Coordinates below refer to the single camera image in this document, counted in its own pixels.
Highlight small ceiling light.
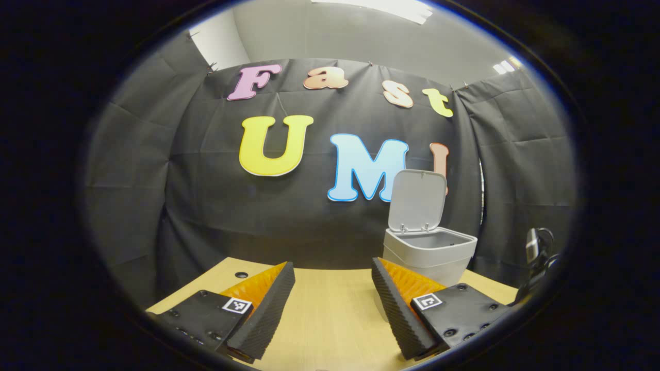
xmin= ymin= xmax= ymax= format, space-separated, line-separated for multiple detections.
xmin=492 ymin=57 xmax=522 ymax=74

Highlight wooden desktop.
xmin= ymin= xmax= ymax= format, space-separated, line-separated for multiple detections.
xmin=146 ymin=257 xmax=519 ymax=371

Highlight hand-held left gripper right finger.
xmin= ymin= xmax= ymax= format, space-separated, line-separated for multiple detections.
xmin=371 ymin=257 xmax=514 ymax=361

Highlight black backdrop cloth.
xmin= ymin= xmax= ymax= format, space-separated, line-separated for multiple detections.
xmin=82 ymin=31 xmax=577 ymax=310

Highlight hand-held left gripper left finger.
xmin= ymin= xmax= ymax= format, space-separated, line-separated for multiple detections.
xmin=146 ymin=262 xmax=296 ymax=364

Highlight white desktop garbage bin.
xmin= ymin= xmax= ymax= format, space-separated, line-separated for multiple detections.
xmin=382 ymin=169 xmax=478 ymax=323

